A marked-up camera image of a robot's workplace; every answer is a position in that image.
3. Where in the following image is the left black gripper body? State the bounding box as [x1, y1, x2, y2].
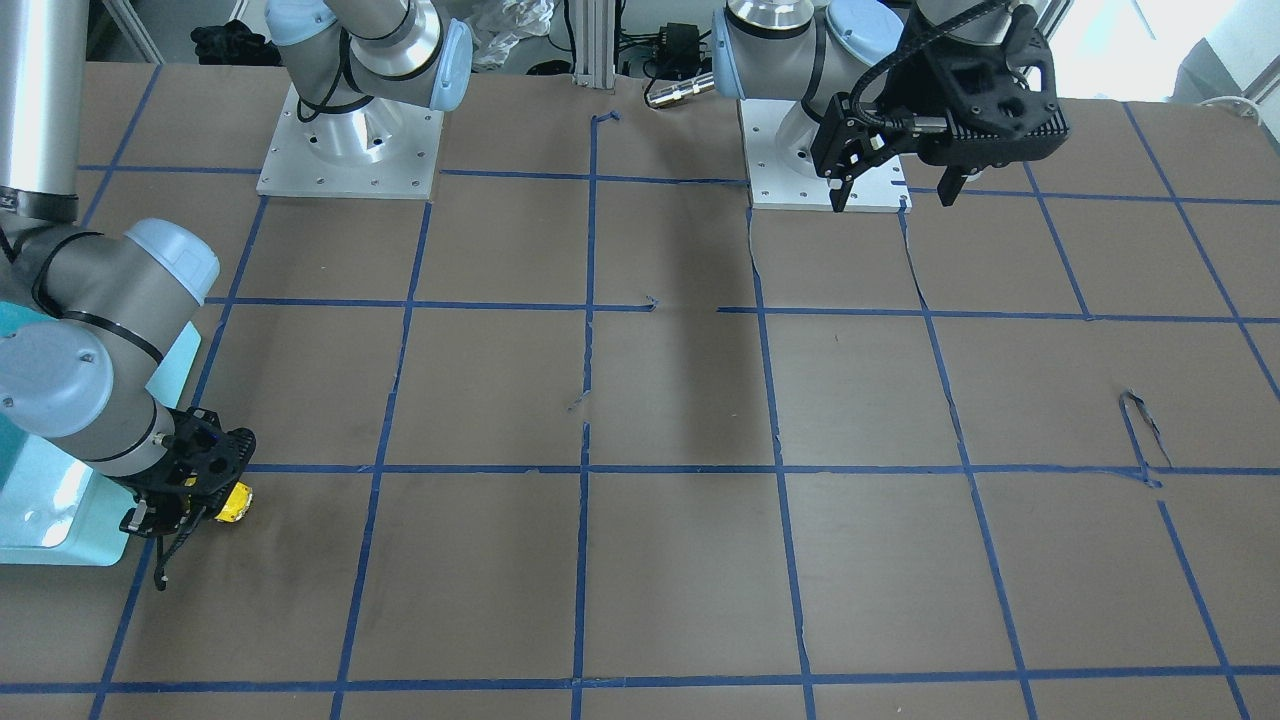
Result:
[879, 20, 1071, 169]

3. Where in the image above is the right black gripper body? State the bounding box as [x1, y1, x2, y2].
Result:
[108, 420, 216, 530]

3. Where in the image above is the yellow beetle toy car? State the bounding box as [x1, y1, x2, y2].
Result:
[215, 480, 253, 524]

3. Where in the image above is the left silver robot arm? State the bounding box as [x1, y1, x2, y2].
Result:
[710, 1, 1071, 213]

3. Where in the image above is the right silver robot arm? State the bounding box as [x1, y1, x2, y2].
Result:
[1, 1, 475, 591]

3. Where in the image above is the turquoise plastic bin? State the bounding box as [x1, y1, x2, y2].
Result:
[0, 300, 204, 568]

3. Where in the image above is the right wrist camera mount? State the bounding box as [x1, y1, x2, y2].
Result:
[157, 407, 257, 498]

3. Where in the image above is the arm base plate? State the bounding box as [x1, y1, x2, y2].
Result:
[256, 88, 445, 201]
[739, 99, 913, 213]

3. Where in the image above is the aluminium frame post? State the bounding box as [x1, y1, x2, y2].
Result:
[566, 0, 621, 94]

